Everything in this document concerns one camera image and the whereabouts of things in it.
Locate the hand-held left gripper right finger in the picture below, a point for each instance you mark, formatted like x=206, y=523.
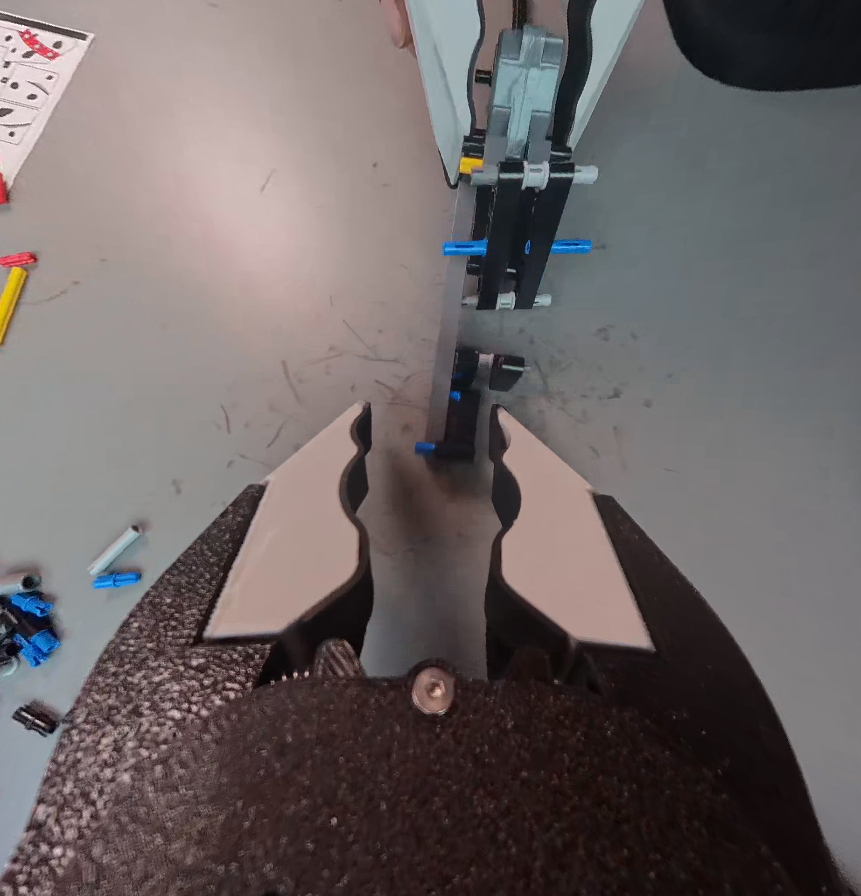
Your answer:
x=567, y=560

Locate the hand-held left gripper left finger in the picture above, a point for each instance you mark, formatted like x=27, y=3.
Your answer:
x=290, y=546

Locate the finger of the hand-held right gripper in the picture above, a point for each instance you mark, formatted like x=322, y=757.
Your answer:
x=602, y=49
x=441, y=77

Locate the black grey toy brick assembly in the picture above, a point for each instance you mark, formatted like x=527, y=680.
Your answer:
x=514, y=231

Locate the grey desk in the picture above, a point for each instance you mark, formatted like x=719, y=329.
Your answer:
x=192, y=210

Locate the person's right hand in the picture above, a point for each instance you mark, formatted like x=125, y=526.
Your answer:
x=396, y=21

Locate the person's black clothing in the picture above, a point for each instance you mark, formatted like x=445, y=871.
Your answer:
x=773, y=42

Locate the light grey toy brick pin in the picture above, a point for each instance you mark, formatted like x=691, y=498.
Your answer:
x=115, y=549

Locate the blue toy brick pin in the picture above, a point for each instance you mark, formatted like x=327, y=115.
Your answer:
x=116, y=579

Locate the pile of small toy bricks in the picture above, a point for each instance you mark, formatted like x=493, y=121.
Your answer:
x=31, y=623

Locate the black toy brick connector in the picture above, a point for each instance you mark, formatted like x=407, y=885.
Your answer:
x=35, y=719

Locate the yellow technic axle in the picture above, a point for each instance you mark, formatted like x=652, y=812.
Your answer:
x=7, y=308

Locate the small red technic pin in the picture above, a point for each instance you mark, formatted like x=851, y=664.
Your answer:
x=17, y=260

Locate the white instruction sheet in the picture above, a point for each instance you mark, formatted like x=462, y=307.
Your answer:
x=31, y=91

